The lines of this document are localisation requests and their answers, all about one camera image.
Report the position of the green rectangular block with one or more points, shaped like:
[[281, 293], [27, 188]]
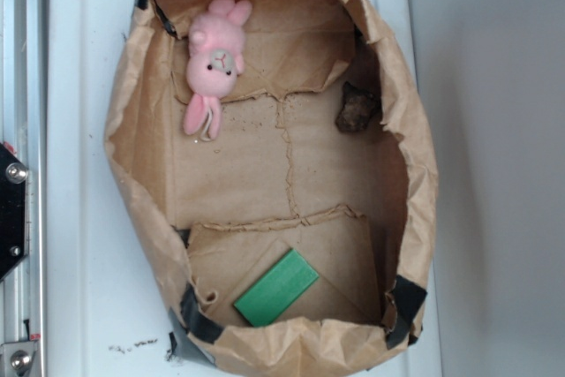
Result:
[[276, 290]]

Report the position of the brown rock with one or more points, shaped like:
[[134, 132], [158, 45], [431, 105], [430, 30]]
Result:
[[359, 106]]

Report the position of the brown paper bag bin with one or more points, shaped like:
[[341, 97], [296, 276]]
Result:
[[214, 216]]

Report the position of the pink plush bunny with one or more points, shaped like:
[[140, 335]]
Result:
[[216, 58]]

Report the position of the aluminium frame rail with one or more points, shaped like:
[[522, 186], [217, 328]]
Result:
[[24, 30]]

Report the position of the black mounting bracket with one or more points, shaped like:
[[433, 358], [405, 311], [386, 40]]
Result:
[[13, 211]]

